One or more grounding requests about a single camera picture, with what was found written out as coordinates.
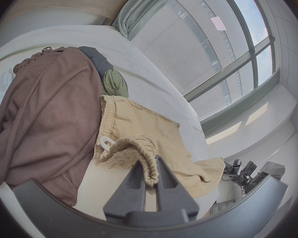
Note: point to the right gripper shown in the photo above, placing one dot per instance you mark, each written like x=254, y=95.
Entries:
x=228, y=170

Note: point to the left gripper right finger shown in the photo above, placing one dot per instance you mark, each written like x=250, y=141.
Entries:
x=181, y=202

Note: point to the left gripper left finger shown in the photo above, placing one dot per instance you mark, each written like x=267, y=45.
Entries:
x=119, y=202

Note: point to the tan shorts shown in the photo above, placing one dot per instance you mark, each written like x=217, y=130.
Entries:
x=144, y=123

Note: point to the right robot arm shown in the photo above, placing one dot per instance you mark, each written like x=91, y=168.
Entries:
x=273, y=168

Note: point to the bed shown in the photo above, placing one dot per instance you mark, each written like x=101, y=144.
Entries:
x=139, y=66

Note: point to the brown garment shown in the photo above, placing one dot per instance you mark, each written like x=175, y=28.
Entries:
x=47, y=113

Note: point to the green garment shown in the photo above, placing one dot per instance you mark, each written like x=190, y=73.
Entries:
x=114, y=83

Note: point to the window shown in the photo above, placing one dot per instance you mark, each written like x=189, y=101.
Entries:
x=201, y=46

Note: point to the black garment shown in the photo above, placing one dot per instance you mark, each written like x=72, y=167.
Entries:
x=96, y=57

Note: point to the white garment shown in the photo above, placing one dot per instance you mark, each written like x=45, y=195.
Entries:
x=5, y=80

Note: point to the grey-green curtain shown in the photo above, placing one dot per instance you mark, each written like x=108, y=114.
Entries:
x=139, y=11

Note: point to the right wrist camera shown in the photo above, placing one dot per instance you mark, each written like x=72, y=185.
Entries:
x=237, y=163

